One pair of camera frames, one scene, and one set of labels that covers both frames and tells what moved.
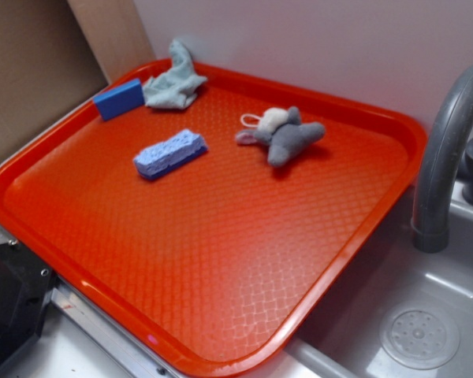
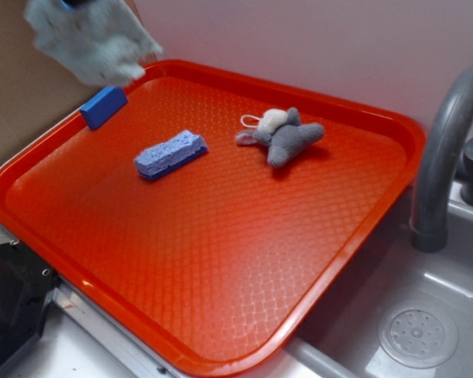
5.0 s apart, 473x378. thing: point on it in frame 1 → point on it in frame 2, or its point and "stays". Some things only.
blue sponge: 162,157 stays
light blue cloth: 176,87 → 102,42
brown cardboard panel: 46,59 stays
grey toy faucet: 438,146 stays
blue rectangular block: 120,100 → 108,101
